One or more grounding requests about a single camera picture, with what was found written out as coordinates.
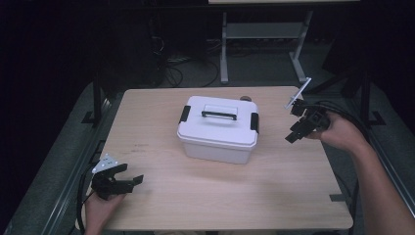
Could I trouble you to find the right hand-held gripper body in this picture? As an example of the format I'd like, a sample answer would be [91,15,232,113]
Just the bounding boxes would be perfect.
[284,76,331,132]

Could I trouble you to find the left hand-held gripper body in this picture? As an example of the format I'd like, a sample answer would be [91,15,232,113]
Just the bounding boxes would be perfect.
[90,153,127,201]

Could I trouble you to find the white lid with black handle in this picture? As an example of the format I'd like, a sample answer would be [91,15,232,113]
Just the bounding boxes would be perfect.
[176,94,260,149]

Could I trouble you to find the white plastic storage box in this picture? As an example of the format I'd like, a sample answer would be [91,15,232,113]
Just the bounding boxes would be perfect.
[180,137,256,165]

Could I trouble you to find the person's left hand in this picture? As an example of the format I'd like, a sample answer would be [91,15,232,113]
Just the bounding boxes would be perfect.
[83,192,127,235]

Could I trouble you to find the person's right hand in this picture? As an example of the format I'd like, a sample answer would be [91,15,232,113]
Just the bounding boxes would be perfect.
[305,112,370,155]

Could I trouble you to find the black table bracket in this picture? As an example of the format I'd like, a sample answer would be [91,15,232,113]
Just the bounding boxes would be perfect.
[88,140,108,165]

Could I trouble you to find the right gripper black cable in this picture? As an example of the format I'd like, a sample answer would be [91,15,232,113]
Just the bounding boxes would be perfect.
[306,100,371,140]

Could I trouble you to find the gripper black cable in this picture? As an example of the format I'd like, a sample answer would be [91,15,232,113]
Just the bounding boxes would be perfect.
[75,163,99,235]
[306,100,371,140]

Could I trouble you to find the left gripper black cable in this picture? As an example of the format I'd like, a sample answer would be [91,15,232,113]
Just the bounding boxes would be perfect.
[75,163,99,235]

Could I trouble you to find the aluminium rail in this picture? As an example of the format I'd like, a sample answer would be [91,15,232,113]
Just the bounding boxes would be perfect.
[40,97,114,235]
[345,97,415,217]

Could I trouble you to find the black frame post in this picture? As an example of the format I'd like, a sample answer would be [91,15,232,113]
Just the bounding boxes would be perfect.
[81,72,105,127]
[358,70,387,129]

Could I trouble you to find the grey metal desk frame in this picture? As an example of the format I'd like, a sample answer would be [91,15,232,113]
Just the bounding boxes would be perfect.
[219,9,315,85]

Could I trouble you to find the black floor cables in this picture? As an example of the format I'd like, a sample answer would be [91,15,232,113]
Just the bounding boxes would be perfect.
[150,35,221,89]

